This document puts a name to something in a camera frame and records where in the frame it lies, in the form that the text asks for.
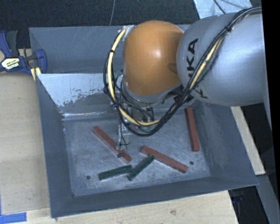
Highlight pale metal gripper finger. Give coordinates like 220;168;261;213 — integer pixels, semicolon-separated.
121;122;131;151
114;123;125;158

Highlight dark green flat block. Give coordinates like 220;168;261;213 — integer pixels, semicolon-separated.
125;155;157;182
97;164;134;181

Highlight red-brown flat block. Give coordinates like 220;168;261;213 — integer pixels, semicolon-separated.
139;142;190;178
91;123;133;167
184;106;201;153

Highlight pale brown flat board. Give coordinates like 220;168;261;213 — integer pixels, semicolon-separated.
0;69;52;215

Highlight grey metal bin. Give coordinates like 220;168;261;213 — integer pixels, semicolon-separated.
28;8;261;219

